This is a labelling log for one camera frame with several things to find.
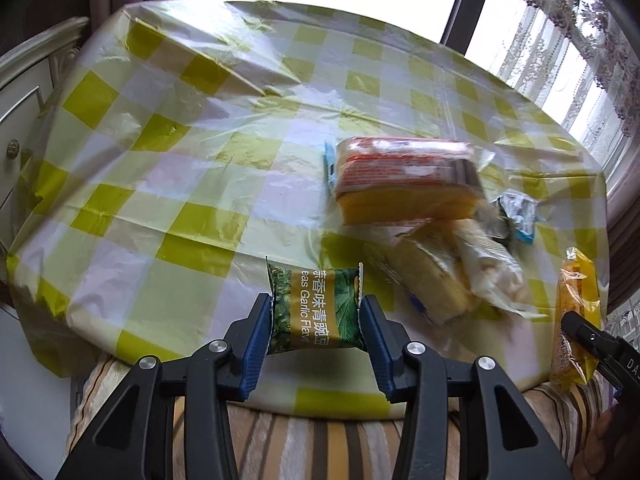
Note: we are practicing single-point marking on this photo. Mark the yellow checked tablecloth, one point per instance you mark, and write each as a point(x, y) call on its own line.
point(200, 185)

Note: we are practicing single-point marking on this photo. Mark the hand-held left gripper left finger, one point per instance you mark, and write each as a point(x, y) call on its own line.
point(252, 355)

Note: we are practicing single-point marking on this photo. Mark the dark window frame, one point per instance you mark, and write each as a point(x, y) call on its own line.
point(465, 5)

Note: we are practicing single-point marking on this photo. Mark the large orange cake package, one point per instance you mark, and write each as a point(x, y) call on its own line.
point(400, 180)

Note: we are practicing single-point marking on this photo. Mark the clear yellow cake packet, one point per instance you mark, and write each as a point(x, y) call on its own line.
point(430, 280)

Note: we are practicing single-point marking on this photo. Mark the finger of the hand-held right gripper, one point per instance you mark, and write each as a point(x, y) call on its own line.
point(590, 340)

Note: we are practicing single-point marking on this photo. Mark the floral lace curtain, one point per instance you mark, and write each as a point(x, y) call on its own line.
point(590, 60)

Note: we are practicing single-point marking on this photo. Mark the white cabinet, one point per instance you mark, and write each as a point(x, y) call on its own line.
point(25, 110)

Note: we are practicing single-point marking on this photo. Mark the striped cushion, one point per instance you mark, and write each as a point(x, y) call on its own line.
point(310, 445)

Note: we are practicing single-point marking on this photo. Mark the person's right hand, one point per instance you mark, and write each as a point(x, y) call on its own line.
point(610, 440)

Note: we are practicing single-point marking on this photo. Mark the clear white puffs packet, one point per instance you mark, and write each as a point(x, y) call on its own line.
point(495, 270)

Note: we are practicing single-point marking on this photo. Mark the orange yellow snack packet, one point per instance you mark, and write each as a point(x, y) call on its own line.
point(580, 290)

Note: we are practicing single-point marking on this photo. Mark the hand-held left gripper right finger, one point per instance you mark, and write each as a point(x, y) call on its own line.
point(377, 360)

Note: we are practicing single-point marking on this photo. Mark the small blue silver packet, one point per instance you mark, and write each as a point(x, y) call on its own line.
point(517, 210)

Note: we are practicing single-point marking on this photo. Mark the green pea snack packet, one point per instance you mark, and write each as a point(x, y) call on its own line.
point(315, 310)

